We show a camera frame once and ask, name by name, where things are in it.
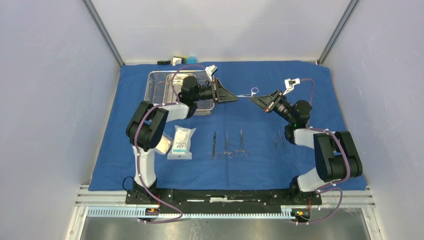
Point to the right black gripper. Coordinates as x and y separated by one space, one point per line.
265 102

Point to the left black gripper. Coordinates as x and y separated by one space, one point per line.
224 95

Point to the steel needle holder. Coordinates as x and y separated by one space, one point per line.
252 92

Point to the blue surgical wrap cloth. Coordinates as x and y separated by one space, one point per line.
264 169

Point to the steel toothed tissue forceps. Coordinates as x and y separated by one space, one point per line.
283 142

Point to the steel ring-handled forceps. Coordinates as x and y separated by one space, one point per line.
227 152

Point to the steel surgical scissors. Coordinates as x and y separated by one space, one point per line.
213 154

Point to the steel hemostat forceps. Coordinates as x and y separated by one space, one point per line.
241 151

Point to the white sterile packet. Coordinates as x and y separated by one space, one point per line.
180 149

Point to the metal mesh tray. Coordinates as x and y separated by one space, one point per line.
157 80

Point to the beige gauze packet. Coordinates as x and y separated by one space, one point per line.
164 144

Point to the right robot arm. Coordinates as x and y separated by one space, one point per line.
336 156

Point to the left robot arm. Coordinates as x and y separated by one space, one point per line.
146 127

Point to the cyan blue block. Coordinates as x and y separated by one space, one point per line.
191 60

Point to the white and yellow block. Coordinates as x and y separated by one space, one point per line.
177 59

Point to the small black block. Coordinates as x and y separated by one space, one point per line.
163 62

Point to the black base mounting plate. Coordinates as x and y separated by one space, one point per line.
235 201

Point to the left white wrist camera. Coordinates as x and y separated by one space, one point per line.
211 70

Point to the slotted cable duct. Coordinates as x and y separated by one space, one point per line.
146 213

